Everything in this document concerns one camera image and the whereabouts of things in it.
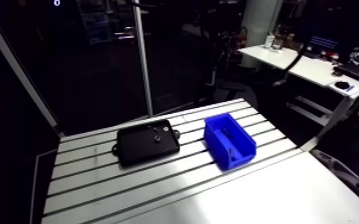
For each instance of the black tray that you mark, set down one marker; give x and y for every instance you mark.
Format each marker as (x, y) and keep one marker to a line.
(138, 147)

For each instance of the blue bin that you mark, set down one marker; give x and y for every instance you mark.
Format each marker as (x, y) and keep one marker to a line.
(229, 148)

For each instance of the white round column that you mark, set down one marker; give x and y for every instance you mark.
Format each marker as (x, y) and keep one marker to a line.
(258, 22)

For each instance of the white desk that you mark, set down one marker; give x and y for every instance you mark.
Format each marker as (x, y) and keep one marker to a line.
(304, 67)

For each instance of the pale holed strip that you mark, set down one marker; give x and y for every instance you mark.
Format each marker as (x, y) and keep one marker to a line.
(345, 175)

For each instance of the grey metal post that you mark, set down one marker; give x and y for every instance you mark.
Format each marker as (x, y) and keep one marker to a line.
(143, 62)

